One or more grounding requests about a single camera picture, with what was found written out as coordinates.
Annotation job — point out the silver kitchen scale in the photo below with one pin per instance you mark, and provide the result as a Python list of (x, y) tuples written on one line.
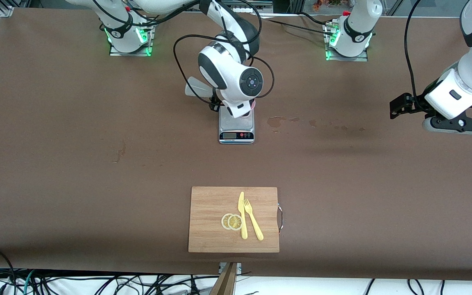
[(236, 129)]

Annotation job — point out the wooden cutting board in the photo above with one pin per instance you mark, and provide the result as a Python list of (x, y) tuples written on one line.
[(211, 229)]

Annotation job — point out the yellow lemon slice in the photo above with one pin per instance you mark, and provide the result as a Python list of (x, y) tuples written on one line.
[(224, 221), (235, 222)]

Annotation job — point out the metal table bracket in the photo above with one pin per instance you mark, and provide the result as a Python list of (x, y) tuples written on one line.
[(239, 268)]

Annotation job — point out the wooden post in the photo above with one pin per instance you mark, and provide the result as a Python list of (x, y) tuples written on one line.
[(225, 282)]

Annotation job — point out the sauce bottle with orange cap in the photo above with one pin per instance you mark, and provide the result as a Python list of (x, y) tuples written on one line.
[(197, 87)]

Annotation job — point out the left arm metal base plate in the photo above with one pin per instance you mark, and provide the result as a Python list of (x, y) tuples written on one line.
[(348, 59)]

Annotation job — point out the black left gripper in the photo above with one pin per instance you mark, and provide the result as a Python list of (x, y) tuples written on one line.
[(415, 103)]

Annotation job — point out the yellow plastic knife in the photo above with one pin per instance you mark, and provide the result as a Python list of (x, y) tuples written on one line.
[(243, 221)]

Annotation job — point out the pink plastic cup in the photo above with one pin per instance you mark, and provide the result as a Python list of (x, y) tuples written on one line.
[(247, 116)]

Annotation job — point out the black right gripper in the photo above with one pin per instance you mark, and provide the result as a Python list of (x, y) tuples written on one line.
[(213, 99)]

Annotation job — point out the aluminium frame profile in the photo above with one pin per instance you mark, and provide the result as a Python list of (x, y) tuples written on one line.
[(4, 9)]

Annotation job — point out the yellow plastic fork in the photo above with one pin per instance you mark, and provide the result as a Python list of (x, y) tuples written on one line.
[(255, 224)]

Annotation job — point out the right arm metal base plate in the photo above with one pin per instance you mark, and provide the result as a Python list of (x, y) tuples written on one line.
[(131, 53)]

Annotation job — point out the grey power strip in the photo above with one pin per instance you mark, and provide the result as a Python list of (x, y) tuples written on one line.
[(264, 5)]

